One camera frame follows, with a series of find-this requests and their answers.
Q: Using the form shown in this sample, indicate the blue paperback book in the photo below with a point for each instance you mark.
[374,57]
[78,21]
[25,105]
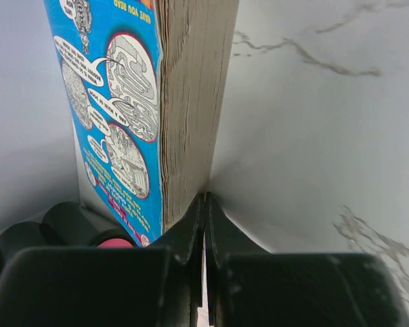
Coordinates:
[145,82]

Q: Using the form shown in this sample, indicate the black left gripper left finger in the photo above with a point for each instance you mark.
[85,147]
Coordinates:
[157,285]

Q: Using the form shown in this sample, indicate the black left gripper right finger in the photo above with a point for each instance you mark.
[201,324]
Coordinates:
[248,286]

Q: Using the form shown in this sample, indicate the pink drawer unit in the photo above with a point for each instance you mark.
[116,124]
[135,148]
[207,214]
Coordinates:
[65,224]

